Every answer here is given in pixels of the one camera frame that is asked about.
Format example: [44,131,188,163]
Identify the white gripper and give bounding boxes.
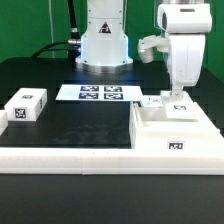
[157,3,212,95]

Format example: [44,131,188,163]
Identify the white cabinet door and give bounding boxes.
[140,95,163,108]
[160,91,196,119]

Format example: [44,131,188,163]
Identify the white cabinet body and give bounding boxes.
[129,102,224,150]

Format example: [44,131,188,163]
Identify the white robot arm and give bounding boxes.
[76,0,212,97]

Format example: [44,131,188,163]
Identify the white cabinet top block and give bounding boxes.
[4,88,47,121]

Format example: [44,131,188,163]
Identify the white marker base sheet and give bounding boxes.
[56,84,142,101]

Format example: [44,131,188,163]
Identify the black cable bundle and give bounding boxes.
[31,0,82,62]

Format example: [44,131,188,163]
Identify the thin white cable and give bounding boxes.
[48,0,55,59]

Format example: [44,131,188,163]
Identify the white U-shaped obstacle frame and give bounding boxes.
[0,110,224,176]

